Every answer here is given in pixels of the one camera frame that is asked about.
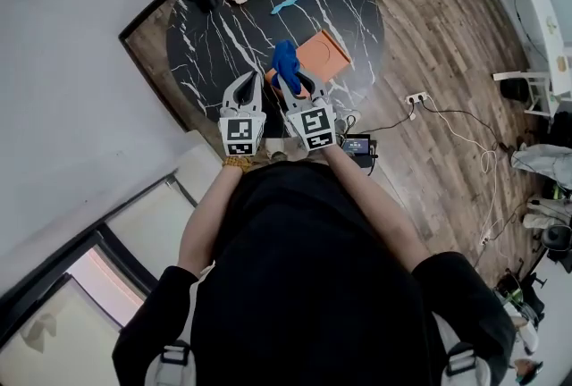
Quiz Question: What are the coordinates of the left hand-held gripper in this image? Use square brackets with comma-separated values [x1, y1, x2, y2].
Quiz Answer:
[217, 71, 268, 158]

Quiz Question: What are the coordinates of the person's left forearm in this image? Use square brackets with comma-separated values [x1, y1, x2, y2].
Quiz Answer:
[177, 167, 245, 278]

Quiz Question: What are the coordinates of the white desk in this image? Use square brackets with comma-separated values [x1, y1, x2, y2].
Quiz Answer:
[462, 0, 572, 117]

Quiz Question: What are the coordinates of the light blue strip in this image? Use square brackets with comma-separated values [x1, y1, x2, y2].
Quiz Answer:
[270, 0, 316, 16]

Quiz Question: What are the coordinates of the white cable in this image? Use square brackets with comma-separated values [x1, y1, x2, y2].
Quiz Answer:
[424, 97, 506, 247]

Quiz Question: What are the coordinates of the person's black shirt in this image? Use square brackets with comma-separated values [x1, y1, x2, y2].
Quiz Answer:
[111, 160, 517, 386]

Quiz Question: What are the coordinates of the person's right forearm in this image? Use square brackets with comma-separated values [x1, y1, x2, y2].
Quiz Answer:
[322, 146, 430, 273]

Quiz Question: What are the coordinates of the black cable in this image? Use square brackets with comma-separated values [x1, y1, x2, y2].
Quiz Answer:
[357, 102, 510, 153]

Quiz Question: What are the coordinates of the orange box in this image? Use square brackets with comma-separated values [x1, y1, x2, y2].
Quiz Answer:
[264, 29, 352, 99]

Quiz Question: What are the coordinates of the black-framed window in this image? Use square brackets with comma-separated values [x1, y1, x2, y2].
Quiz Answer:
[0, 172, 198, 386]

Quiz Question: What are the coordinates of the blue cloth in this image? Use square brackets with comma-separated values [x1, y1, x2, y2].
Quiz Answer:
[271, 39, 303, 96]

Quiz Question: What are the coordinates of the grey backpack strap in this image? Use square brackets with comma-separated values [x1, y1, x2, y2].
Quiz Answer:
[431, 312, 492, 386]
[145, 339, 198, 386]

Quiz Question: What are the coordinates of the small screen device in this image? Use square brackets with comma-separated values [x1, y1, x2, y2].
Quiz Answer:
[341, 133, 379, 169]

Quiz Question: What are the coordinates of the black stool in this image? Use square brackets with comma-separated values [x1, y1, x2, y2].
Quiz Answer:
[500, 78, 531, 100]

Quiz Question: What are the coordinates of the amber bead bracelet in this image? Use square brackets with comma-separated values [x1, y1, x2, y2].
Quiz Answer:
[222, 155, 254, 173]

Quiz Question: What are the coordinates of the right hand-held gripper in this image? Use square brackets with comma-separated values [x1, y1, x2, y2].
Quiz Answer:
[276, 69, 338, 152]

